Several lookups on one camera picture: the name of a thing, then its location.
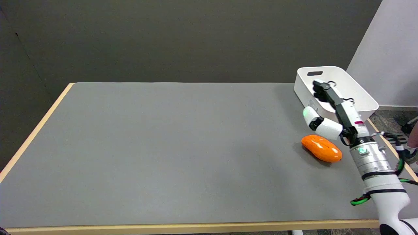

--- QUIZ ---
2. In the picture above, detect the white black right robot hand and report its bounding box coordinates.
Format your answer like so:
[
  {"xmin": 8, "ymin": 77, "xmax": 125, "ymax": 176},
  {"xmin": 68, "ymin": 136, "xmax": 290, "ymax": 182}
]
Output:
[{"xmin": 303, "ymin": 79, "xmax": 370, "ymax": 146}]

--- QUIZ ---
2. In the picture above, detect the orange mango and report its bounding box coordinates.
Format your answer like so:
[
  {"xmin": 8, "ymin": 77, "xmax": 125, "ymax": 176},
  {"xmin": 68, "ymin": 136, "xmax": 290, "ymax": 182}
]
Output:
[{"xmin": 301, "ymin": 134, "xmax": 343, "ymax": 163}]

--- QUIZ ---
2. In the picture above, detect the white plastic bin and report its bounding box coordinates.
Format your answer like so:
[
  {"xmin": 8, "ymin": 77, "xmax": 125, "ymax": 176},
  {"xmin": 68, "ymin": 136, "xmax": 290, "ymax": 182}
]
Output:
[{"xmin": 294, "ymin": 66, "xmax": 379, "ymax": 130}]

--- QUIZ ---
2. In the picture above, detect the person's leg with dark shoe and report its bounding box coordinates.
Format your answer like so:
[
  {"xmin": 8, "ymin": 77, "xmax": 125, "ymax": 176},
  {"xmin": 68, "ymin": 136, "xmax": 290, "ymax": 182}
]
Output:
[{"xmin": 401, "ymin": 116, "xmax": 418, "ymax": 165}]

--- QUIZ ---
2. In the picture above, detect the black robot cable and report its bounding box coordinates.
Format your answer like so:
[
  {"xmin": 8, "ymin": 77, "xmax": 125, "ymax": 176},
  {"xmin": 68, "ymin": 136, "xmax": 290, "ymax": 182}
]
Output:
[{"xmin": 372, "ymin": 132, "xmax": 418, "ymax": 186}]

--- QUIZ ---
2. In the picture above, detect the green robot cable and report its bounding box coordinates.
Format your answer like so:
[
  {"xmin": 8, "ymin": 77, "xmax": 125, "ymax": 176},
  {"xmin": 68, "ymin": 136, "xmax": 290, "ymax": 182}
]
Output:
[{"xmin": 350, "ymin": 194, "xmax": 371, "ymax": 206}]

